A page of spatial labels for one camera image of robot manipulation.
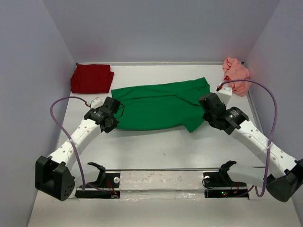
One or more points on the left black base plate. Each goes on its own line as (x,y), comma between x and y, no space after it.
(100,183)

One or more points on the folded red t shirt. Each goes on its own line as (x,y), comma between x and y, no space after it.
(92,79)

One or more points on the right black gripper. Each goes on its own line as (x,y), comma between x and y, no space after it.
(205,116)

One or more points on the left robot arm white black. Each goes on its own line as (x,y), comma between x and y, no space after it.
(61,172)

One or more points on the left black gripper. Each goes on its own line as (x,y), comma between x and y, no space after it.
(114,125)

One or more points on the pink t shirt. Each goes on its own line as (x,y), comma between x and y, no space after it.
(233,70)

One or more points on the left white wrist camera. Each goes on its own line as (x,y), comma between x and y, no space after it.
(95,103)

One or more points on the aluminium rail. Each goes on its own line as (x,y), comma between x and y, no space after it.
(167,169)

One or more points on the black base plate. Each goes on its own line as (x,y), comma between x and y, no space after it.
(219,185)
(100,183)

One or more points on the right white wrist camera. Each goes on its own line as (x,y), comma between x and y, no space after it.
(224,94)

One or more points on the green t shirt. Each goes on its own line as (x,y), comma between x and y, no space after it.
(162,106)

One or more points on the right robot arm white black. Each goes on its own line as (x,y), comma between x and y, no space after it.
(284,175)

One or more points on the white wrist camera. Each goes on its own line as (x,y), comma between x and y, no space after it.
(224,94)
(95,103)

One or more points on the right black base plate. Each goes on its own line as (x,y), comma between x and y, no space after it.
(219,185)

